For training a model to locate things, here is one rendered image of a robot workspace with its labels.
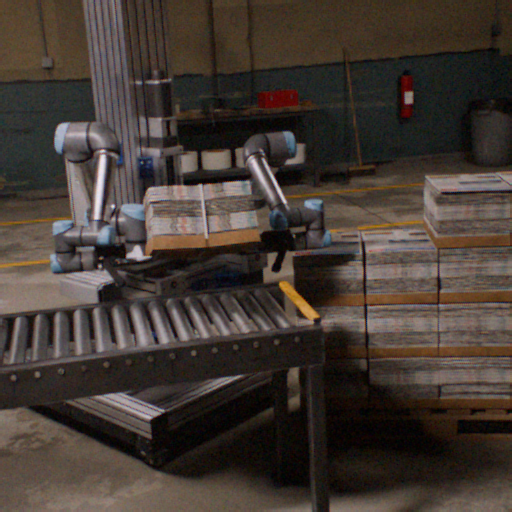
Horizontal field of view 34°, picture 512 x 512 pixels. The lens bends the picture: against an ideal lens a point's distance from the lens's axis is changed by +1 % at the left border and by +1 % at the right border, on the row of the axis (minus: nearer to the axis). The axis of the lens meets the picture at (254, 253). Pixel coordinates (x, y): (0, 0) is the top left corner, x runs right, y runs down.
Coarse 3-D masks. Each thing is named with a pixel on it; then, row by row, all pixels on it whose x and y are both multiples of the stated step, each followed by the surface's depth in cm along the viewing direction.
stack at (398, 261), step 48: (336, 240) 356; (384, 240) 352; (336, 288) 340; (384, 288) 339; (432, 288) 337; (480, 288) 336; (336, 336) 346; (384, 336) 344; (432, 336) 343; (480, 336) 341; (336, 384) 352; (384, 384) 349; (432, 384) 348; (480, 384) 346; (432, 432) 353
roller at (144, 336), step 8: (136, 304) 294; (136, 312) 286; (144, 312) 288; (136, 320) 279; (144, 320) 278; (136, 328) 273; (144, 328) 269; (136, 336) 269; (144, 336) 262; (152, 336) 265; (144, 344) 256; (152, 344) 256
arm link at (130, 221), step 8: (128, 208) 337; (136, 208) 337; (120, 216) 338; (128, 216) 336; (136, 216) 336; (144, 216) 337; (120, 224) 337; (128, 224) 337; (136, 224) 336; (144, 224) 338; (120, 232) 339; (128, 232) 338; (136, 232) 337; (144, 232) 338; (136, 240) 338
